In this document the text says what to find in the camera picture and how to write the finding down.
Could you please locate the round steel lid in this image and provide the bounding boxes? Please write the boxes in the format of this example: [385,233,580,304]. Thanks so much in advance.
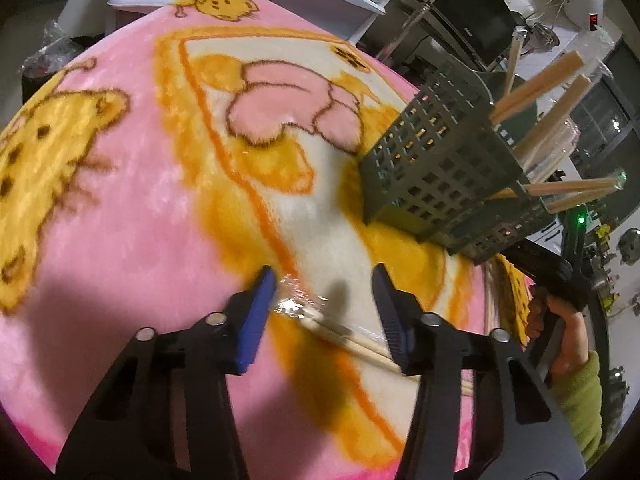
[617,227,640,266]

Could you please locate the person's right hand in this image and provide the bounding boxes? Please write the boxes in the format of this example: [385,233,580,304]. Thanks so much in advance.
[525,285,591,386]

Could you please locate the grey perforated utensil holder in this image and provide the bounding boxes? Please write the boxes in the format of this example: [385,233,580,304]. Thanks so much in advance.
[360,52,568,266]

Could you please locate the clear plastic bag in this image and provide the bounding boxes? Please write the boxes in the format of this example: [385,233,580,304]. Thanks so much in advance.
[20,22,101,78]

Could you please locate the black microwave oven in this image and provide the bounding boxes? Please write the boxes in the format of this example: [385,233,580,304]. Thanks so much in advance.
[432,0,518,58]

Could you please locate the metal kitchen rack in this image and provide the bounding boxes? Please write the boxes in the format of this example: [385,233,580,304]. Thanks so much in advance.
[350,0,506,86]

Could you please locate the steel jar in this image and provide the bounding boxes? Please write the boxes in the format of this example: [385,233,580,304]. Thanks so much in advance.
[525,20,558,53]

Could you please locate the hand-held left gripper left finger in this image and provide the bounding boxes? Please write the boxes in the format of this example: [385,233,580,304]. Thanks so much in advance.
[56,266,277,480]

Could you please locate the pink printed blanket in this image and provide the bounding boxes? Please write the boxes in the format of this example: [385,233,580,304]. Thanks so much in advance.
[0,0,531,480]

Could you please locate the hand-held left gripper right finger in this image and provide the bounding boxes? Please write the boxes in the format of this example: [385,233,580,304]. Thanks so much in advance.
[372,264,586,480]

